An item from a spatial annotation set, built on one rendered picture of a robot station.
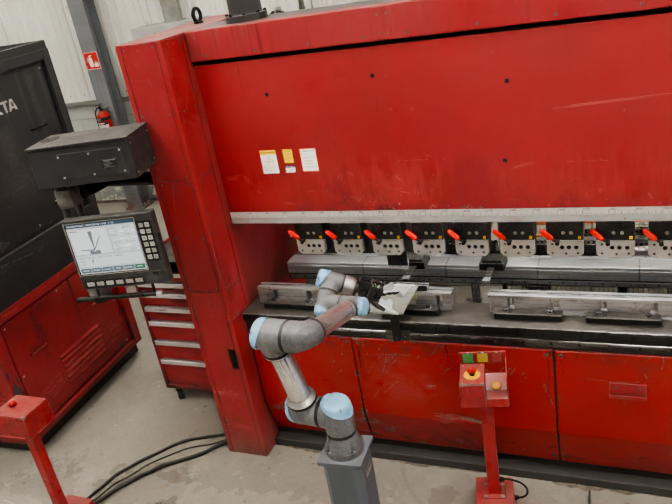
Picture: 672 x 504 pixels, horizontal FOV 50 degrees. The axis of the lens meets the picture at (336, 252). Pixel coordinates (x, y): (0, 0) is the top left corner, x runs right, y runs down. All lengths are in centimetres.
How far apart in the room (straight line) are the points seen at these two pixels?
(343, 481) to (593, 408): 124
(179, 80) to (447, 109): 122
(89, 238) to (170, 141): 59
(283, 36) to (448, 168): 91
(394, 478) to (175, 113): 212
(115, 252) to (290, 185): 88
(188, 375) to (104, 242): 146
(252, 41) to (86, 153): 89
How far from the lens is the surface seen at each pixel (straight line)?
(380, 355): 357
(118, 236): 343
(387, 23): 304
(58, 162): 344
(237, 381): 393
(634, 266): 355
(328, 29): 313
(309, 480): 397
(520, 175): 309
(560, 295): 334
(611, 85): 296
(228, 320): 372
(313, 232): 349
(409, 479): 386
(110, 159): 333
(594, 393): 343
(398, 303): 332
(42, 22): 927
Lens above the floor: 258
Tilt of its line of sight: 24 degrees down
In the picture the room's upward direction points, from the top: 10 degrees counter-clockwise
